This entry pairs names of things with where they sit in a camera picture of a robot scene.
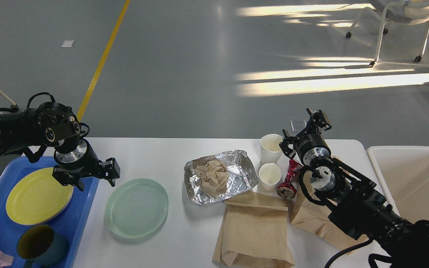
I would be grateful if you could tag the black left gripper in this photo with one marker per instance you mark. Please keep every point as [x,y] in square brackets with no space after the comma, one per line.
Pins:
[81,162]

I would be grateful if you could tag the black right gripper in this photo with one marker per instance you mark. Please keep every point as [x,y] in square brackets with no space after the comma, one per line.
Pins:
[309,145]

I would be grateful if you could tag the light green plate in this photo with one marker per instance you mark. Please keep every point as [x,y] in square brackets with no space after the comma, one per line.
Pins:
[137,208]

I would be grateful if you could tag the dark teal mug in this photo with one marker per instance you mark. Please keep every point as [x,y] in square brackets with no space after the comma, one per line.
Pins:
[42,245]

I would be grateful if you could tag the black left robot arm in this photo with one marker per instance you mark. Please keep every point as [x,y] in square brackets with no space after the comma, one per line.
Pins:
[53,124]

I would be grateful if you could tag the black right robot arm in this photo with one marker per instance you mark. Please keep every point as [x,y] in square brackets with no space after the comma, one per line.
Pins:
[356,207]

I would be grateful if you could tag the small grey floor plate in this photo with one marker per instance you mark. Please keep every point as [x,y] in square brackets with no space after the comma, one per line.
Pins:
[298,125]

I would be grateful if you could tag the white paper cup rear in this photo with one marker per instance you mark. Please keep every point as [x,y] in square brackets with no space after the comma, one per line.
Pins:
[270,151]

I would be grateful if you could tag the white paper cup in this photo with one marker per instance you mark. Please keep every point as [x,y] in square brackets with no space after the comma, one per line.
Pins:
[270,151]
[270,175]

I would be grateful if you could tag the white paper cup front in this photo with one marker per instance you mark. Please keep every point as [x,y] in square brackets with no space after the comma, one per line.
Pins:
[270,175]

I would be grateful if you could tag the yellow plate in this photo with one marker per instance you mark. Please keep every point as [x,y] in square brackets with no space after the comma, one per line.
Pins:
[37,198]

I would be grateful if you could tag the crushed red soda can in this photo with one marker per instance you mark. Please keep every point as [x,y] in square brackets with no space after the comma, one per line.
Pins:
[286,189]

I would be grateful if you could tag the small brown paper bag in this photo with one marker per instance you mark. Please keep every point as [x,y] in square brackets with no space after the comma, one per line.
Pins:
[313,219]

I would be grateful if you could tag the crumpled brown paper napkin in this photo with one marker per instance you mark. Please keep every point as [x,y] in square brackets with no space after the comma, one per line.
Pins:
[214,175]

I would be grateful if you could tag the aluminium foil tray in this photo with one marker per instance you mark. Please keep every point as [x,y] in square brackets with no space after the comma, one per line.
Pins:
[241,171]

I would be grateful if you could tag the blue plastic tray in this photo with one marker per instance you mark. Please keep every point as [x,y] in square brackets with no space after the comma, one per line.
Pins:
[70,223]

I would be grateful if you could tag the large brown paper bag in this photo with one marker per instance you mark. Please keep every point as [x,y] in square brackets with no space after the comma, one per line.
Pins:
[253,233]

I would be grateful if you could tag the white plastic bin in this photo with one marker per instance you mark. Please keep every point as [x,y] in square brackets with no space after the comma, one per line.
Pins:
[403,175]

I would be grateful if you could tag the white chair on casters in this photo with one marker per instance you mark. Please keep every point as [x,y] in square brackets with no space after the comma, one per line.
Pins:
[407,12]

